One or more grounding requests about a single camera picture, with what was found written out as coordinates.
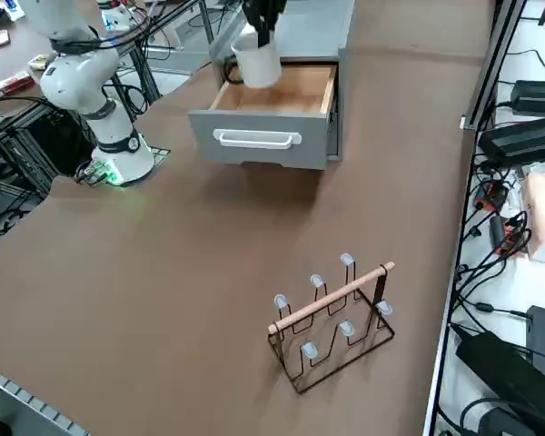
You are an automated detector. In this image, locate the white cup with dark handle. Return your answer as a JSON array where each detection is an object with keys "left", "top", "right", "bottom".
[{"left": 222, "top": 25, "right": 283, "bottom": 88}]

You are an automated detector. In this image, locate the gray drawer with white handle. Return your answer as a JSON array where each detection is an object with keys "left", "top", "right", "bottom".
[{"left": 188, "top": 63, "right": 340, "bottom": 172}]

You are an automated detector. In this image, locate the gray metal cabinet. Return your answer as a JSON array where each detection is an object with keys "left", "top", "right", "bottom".
[{"left": 208, "top": 0, "right": 358, "bottom": 163}]

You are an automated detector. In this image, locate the flat red object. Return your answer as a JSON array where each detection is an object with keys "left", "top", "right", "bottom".
[{"left": 0, "top": 74, "right": 33, "bottom": 99}]

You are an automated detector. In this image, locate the long dark power brick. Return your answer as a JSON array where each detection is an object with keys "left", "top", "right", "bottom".
[{"left": 477, "top": 115, "right": 545, "bottom": 167}]

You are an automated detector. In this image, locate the black power adapter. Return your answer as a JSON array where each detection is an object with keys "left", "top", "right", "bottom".
[{"left": 510, "top": 80, "right": 545, "bottom": 114}]

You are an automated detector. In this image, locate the red black connector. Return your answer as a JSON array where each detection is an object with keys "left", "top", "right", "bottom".
[
  {"left": 474, "top": 180, "right": 510, "bottom": 211},
  {"left": 489, "top": 211, "right": 532, "bottom": 258}
]

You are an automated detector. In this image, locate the large black power brick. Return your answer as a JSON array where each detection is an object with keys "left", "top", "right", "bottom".
[{"left": 456, "top": 330, "right": 545, "bottom": 431}]

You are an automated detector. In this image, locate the toothed aluminium profile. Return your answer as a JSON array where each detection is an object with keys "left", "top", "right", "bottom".
[{"left": 0, "top": 362, "right": 92, "bottom": 436}]

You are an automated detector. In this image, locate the aluminium post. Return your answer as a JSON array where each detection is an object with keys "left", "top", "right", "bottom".
[{"left": 461, "top": 0, "right": 528, "bottom": 133}]

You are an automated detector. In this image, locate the black wire cup rack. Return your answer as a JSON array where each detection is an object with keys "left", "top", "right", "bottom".
[{"left": 267, "top": 253, "right": 396, "bottom": 395}]

